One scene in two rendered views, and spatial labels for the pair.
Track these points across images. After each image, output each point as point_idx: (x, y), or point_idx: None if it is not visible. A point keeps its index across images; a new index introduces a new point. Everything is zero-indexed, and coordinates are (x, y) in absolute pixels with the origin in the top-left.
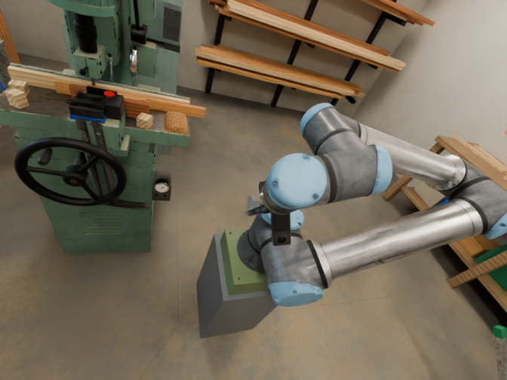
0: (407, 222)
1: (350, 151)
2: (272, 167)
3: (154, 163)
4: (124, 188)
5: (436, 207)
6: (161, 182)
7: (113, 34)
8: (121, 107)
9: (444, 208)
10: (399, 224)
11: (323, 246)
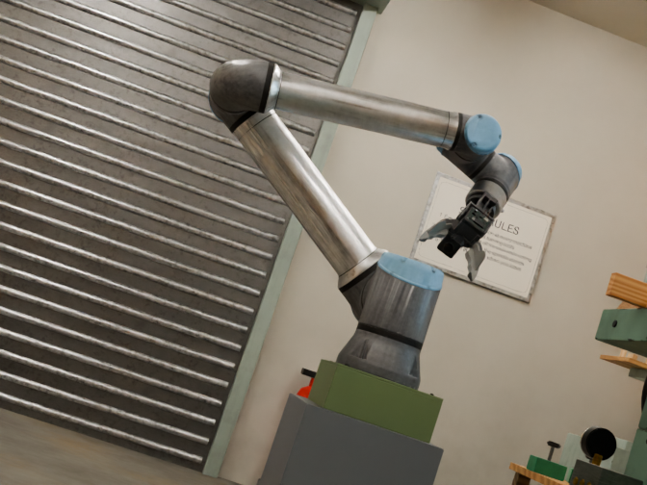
0: (313, 164)
1: None
2: (519, 176)
3: (646, 440)
4: (641, 404)
5: (284, 130)
6: (602, 427)
7: None
8: None
9: (284, 125)
10: (318, 170)
11: (375, 247)
